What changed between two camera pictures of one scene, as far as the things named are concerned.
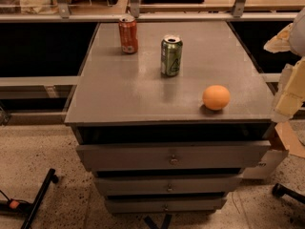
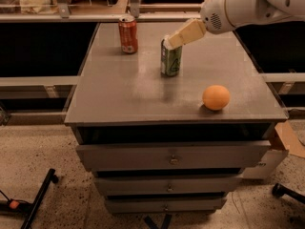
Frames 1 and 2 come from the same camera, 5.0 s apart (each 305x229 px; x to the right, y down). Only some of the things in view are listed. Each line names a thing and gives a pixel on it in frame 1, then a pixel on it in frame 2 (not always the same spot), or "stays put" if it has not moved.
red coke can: (128, 29) stays put
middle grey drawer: (169, 185) stays put
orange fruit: (215, 97) stays put
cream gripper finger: (291, 93) → (219, 14)
